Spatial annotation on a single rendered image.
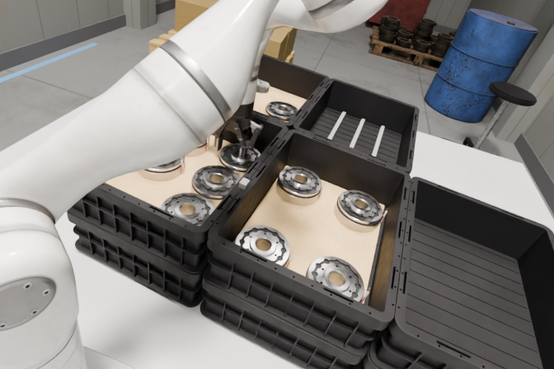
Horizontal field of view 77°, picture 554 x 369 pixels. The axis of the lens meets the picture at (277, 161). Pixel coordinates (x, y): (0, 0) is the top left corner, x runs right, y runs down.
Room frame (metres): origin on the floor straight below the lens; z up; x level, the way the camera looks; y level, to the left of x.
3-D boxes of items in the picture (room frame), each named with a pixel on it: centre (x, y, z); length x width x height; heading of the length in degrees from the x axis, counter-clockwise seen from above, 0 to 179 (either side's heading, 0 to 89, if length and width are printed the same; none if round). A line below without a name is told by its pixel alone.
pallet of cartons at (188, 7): (3.31, 0.74, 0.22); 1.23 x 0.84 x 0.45; 87
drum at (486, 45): (3.56, -1.66, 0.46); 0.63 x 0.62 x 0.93; 83
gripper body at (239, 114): (0.68, 0.12, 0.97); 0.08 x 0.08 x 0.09
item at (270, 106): (0.95, 0.02, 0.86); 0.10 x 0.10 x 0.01
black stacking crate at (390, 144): (0.90, -0.21, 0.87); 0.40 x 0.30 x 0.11; 166
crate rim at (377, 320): (0.51, -0.11, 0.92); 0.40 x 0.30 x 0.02; 166
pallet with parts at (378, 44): (5.12, -1.51, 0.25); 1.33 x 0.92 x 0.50; 83
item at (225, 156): (0.67, 0.09, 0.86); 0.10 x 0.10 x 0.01
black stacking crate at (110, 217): (0.58, 0.18, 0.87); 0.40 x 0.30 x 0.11; 166
